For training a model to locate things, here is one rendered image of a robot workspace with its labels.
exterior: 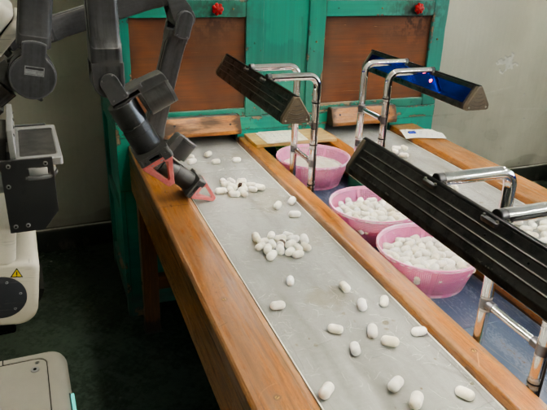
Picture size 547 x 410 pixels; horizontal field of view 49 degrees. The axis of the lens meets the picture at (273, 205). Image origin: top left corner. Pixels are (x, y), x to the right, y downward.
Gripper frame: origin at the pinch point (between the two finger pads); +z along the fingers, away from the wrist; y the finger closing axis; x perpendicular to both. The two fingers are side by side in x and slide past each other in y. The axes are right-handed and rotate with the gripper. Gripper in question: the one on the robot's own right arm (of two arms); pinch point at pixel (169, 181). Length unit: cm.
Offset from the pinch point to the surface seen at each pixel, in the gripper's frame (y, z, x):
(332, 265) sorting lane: -3.0, 40.4, -23.0
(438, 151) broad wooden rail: 58, 73, -92
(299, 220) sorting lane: 23, 42, -26
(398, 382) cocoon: -47, 34, -15
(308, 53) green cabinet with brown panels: 95, 28, -72
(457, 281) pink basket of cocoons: -18, 53, -46
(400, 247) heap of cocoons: 1, 52, -43
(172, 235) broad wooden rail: 20.6, 22.9, 6.2
